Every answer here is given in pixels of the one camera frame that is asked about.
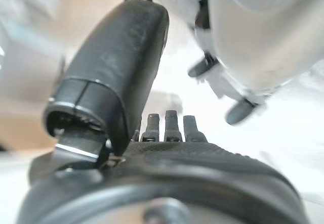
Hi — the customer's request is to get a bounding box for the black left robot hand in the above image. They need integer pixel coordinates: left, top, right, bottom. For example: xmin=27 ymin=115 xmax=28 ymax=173
xmin=16 ymin=0 xmax=311 ymax=224

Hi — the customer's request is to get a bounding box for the silver robot leg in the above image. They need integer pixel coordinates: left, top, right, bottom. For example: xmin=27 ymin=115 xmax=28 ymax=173
xmin=209 ymin=0 xmax=324 ymax=108
xmin=140 ymin=0 xmax=244 ymax=101

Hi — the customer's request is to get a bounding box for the dark robot foot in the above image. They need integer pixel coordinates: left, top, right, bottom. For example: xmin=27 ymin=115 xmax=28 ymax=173
xmin=188 ymin=54 xmax=220 ymax=78
xmin=224 ymin=97 xmax=264 ymax=126

